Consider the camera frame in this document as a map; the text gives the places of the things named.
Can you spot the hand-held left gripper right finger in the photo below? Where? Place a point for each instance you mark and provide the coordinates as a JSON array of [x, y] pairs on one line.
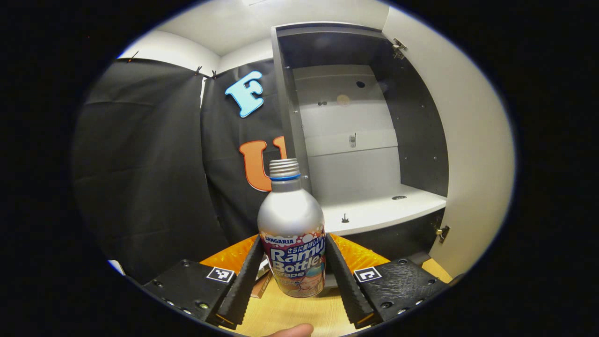
[[351, 290]]

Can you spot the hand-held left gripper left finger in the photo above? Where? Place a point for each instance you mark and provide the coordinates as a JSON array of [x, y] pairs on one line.
[[243, 290]]

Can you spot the silver bottle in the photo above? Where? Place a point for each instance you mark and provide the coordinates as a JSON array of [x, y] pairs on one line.
[[290, 224]]

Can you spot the grey cabinet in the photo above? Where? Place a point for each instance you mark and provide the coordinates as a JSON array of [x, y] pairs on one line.
[[351, 117]]

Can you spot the beige cabinet door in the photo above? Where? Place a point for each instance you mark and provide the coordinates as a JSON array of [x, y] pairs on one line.
[[472, 164]]

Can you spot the white cabinet shelf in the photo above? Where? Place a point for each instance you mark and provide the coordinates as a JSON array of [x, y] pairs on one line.
[[374, 210]]

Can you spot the metal door hinge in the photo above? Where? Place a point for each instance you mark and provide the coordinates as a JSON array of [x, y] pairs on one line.
[[398, 47], [442, 232]]

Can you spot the black backdrop cloth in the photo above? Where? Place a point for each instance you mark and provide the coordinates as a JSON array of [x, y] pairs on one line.
[[140, 164]]

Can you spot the ceiling light panel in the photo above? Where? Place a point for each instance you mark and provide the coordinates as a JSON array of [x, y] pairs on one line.
[[255, 2]]

